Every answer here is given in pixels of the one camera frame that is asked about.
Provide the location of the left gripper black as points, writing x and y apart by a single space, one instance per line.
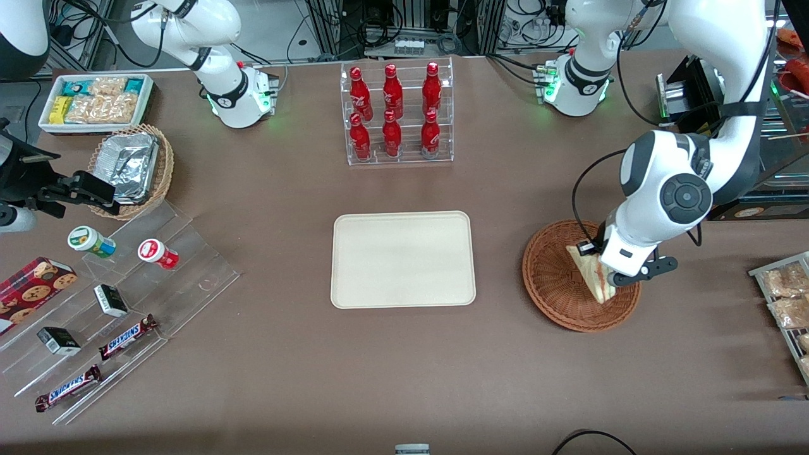
588 248

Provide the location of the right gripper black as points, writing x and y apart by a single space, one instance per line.
18 179

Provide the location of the triangle sandwich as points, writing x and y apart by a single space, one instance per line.
591 275

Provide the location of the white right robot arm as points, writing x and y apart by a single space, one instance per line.
221 25

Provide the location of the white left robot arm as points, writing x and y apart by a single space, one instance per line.
727 63

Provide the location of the silver foil tray stack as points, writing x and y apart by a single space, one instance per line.
129 167

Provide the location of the tan wicker basket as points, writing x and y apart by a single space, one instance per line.
165 164

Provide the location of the round brown wicker basket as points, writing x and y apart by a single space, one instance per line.
556 297

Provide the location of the cream plastic tray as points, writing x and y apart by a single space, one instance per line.
398 259

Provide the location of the green lid snack cup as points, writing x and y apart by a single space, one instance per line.
88 241

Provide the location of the clear bag of puffed snacks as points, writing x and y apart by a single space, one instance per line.
101 109
107 86

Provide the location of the white rectangular snack bin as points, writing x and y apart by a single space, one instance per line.
47 123

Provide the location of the red lid snack cup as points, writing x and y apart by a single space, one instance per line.
155 251

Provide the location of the yellow snack packet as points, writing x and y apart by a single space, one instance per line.
60 110

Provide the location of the teal snack packet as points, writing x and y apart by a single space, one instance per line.
76 87
134 85

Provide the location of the small black carton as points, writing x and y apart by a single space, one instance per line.
110 301
58 341

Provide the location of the red plaid cookie box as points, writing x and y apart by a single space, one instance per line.
31 291

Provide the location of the clear acrylic stepped display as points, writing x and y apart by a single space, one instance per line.
189 278

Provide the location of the clear bag of crackers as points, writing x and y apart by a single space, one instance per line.
804 366
790 313
784 281
802 342

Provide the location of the Snickers chocolate bar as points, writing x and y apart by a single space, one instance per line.
126 338
68 388

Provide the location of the black food warmer appliance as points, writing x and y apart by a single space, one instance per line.
689 88

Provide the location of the clear acrylic bottle rack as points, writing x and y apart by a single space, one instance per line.
442 158

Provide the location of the red food piece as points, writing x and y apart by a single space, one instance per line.
799 72

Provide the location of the red soda bottle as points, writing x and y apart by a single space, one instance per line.
360 95
360 139
430 136
392 93
392 138
431 90

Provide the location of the orange food piece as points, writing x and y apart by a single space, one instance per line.
795 36

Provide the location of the small grey device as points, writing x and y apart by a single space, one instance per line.
412 450

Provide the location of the white power strip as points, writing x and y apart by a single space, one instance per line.
409 46

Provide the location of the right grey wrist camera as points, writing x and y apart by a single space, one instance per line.
16 219

